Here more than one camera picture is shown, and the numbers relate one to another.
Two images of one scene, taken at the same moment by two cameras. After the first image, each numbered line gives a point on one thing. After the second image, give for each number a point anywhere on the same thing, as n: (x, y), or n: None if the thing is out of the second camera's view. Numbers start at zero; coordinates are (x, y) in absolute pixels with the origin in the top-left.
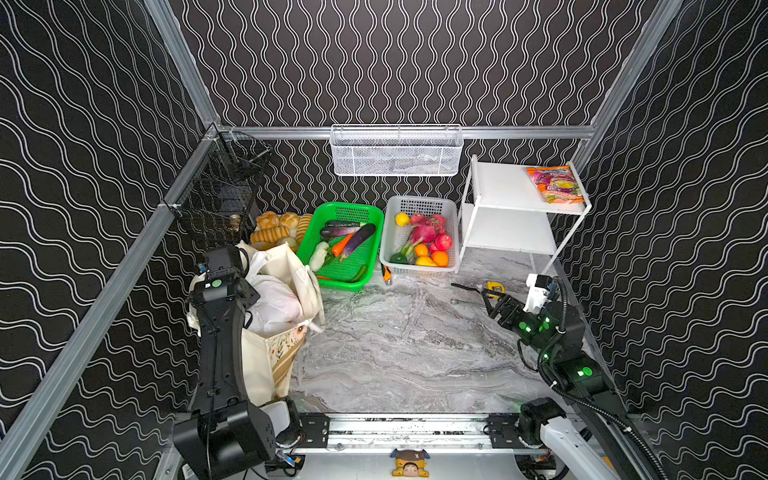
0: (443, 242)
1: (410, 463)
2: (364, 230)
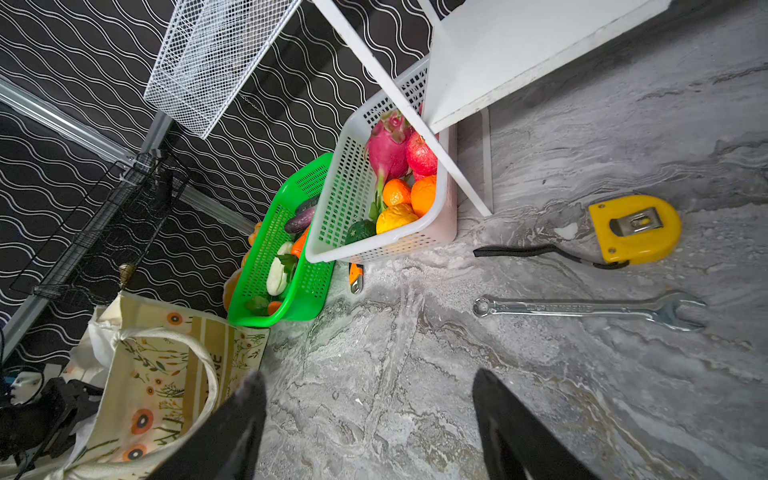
0: (421, 159)
1: None
2: (303, 216)
